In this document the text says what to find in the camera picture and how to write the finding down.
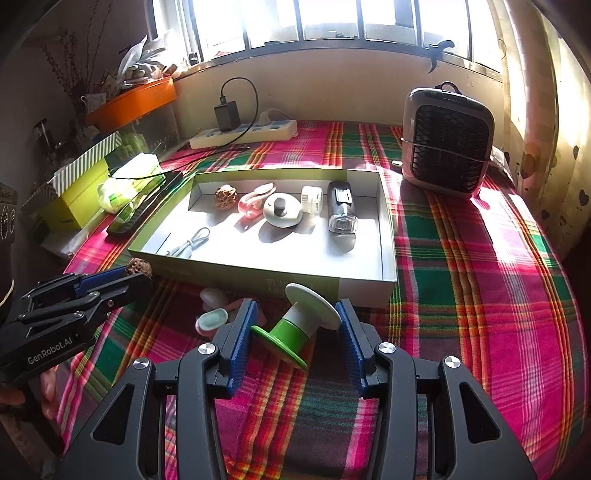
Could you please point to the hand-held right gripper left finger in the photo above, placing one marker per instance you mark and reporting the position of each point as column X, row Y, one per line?
column 242, row 341

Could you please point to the brown walnut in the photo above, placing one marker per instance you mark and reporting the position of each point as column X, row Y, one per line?
column 225, row 197
column 138, row 266

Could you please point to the barred window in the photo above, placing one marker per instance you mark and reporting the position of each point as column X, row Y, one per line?
column 323, row 23

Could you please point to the small grey desktop heater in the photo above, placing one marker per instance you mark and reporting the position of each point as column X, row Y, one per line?
column 443, row 138

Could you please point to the dried branches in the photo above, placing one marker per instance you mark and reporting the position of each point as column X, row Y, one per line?
column 69, row 55

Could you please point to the person's left hand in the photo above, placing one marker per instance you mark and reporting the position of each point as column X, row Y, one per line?
column 48, row 392

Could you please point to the white round cap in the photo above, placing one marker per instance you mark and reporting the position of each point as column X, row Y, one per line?
column 311, row 199

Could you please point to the black smartphone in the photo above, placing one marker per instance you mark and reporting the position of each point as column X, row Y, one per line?
column 134, row 217

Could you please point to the white plastic bag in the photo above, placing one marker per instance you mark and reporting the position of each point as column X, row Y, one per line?
column 64, row 242

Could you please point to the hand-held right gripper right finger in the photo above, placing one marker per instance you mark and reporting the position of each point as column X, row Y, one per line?
column 353, row 341

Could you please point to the white oval pebble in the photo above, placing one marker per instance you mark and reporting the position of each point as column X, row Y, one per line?
column 212, row 297

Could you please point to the plaid cloth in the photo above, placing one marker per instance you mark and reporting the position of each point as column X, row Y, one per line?
column 461, row 277

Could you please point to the shallow white cardboard box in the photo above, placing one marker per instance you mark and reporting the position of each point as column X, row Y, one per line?
column 295, row 258

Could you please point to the glass tank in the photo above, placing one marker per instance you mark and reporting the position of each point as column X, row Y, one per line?
column 157, row 129

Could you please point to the white round disc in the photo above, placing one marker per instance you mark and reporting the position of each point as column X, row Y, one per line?
column 282, row 217

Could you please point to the orange tray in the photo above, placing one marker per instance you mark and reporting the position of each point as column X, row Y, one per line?
column 134, row 104

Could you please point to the black charger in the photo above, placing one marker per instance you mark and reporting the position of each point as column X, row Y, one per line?
column 227, row 116

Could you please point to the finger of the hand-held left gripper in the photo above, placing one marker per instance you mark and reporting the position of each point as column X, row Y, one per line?
column 99, row 279
column 120, row 293

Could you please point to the green and white spool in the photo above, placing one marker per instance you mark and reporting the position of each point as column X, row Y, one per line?
column 300, row 323

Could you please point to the yellow-green box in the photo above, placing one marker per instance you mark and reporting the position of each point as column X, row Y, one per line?
column 74, row 198

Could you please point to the white power strip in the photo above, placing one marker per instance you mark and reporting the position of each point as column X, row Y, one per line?
column 268, row 131

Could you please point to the green tissue pack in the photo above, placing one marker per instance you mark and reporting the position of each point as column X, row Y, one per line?
column 124, row 184

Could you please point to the black device with clear end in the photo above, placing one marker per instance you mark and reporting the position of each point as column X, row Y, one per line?
column 341, row 210

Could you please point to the crumpled white bags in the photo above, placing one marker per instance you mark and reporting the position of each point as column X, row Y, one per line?
column 143, row 60

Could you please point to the green striped box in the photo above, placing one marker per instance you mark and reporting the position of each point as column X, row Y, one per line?
column 87, row 157

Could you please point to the pink stapler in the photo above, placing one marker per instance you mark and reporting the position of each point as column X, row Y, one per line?
column 212, row 319
column 254, row 201

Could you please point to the heart print curtain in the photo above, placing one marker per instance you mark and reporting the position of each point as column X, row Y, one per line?
column 545, row 138

